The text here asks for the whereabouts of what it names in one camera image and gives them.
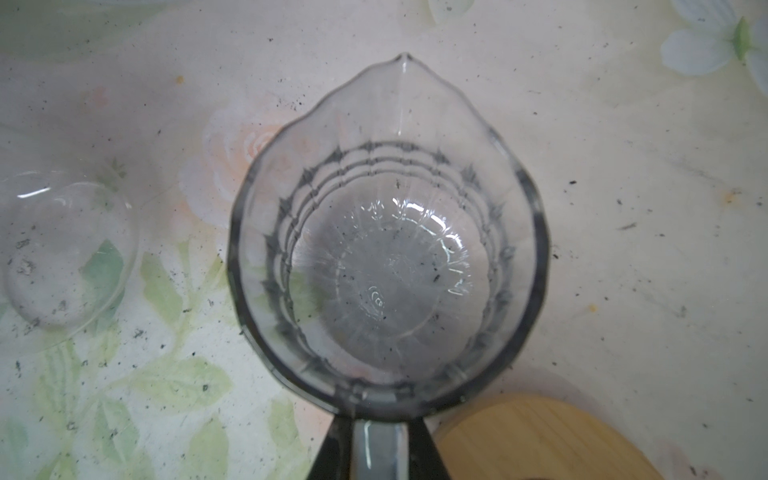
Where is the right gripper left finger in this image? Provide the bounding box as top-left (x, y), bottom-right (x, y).
top-left (306, 416), bottom-right (353, 480)

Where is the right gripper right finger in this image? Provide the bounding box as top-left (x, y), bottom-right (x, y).
top-left (408, 419), bottom-right (451, 480)

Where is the wooden dripper ring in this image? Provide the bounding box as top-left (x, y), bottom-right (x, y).
top-left (433, 392), bottom-right (667, 480)

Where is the grey ribbed glass pitcher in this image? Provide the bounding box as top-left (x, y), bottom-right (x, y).
top-left (226, 53), bottom-right (550, 479)

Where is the clear glass carafe wooden handle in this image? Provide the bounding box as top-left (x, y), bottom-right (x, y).
top-left (1, 167), bottom-right (139, 357)

